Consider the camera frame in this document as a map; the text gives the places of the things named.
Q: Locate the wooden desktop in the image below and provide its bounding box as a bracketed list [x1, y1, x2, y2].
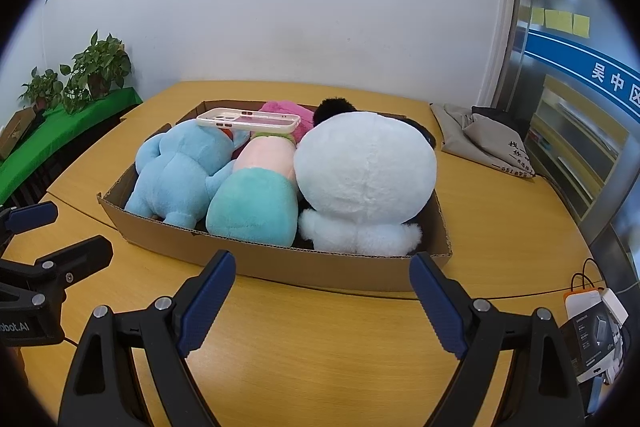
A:
[0, 79, 631, 427]

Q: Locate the small potted plant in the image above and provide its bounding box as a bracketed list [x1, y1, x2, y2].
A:
[20, 67, 65, 112]

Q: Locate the large potted plant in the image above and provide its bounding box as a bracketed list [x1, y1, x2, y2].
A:
[60, 31, 133, 115]

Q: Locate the pink plush toy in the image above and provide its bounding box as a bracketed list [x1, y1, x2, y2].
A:
[257, 101, 316, 145]

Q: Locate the teal and pink plush doll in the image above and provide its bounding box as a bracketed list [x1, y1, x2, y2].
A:
[205, 129, 300, 250]

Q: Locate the wooden shelf behind glass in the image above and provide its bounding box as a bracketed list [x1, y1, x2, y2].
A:
[527, 74, 631, 218]

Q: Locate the small flat cardboard box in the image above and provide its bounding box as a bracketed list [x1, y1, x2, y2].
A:
[0, 107, 37, 160]

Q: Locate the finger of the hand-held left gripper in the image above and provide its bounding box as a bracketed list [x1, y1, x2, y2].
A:
[0, 234, 114, 308]
[0, 201, 59, 253]

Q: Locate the white panda plush toy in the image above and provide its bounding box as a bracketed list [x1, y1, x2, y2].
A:
[292, 97, 440, 258]

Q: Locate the black product box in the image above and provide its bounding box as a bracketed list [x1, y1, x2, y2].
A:
[557, 307, 626, 385]

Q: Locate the green tablecloth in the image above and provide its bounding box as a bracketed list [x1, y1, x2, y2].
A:
[0, 87, 144, 202]

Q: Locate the grey cloth bag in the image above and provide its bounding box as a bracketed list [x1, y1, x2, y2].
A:
[430, 102, 537, 180]

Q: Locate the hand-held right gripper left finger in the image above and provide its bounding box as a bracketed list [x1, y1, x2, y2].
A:
[59, 250, 237, 427]

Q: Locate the cream phone case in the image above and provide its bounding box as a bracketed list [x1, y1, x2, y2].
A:
[196, 108, 302, 134]

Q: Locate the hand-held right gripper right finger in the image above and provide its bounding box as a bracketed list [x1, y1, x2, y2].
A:
[409, 252, 587, 427]

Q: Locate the light blue plush toy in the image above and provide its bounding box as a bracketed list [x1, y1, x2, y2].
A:
[124, 119, 251, 228]

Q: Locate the blue banner on glass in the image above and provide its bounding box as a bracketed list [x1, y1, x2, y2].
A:
[522, 29, 640, 122]

